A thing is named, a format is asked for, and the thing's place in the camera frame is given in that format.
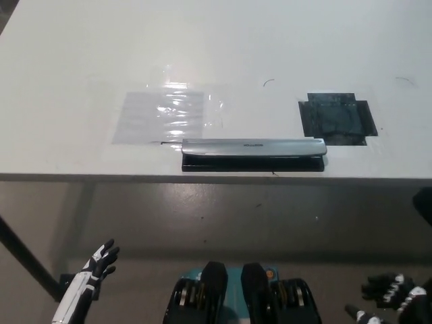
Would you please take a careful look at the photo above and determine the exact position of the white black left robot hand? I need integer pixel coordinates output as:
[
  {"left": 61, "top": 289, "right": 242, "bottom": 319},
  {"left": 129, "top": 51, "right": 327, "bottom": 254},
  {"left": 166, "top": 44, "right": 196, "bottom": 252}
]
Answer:
[{"left": 51, "top": 238, "right": 121, "bottom": 324}]

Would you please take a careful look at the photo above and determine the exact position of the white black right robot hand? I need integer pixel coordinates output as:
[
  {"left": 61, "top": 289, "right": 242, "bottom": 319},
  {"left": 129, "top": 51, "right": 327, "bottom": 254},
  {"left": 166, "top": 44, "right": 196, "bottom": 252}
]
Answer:
[{"left": 344, "top": 271, "right": 432, "bottom": 324}]

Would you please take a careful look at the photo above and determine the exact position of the silver black paper hole puncher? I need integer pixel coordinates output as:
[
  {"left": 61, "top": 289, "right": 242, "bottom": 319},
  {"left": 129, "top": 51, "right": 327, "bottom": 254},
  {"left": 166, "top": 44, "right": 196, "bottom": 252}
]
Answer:
[{"left": 181, "top": 137, "right": 328, "bottom": 173}]

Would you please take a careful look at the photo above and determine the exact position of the black slanted table leg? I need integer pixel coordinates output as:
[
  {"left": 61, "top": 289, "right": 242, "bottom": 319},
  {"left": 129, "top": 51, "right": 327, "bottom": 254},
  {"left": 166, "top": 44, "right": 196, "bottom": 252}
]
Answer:
[{"left": 0, "top": 214, "right": 61, "bottom": 301}]

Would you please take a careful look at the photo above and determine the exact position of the clear plastic sleeve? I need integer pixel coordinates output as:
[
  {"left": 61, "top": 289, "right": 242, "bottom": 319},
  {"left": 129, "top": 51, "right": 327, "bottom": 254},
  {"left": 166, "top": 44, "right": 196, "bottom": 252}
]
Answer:
[{"left": 111, "top": 90, "right": 206, "bottom": 145}]

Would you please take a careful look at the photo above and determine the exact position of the black taped square patch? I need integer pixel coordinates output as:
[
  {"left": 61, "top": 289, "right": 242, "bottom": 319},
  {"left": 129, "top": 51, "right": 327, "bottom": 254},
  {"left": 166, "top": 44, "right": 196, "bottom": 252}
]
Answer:
[{"left": 298, "top": 92, "right": 379, "bottom": 147}]

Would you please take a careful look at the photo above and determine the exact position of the clear plastic film sheet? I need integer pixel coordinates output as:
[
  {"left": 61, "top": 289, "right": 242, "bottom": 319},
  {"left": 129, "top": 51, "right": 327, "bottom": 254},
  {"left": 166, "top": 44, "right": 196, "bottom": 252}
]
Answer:
[{"left": 101, "top": 63, "right": 231, "bottom": 163}]

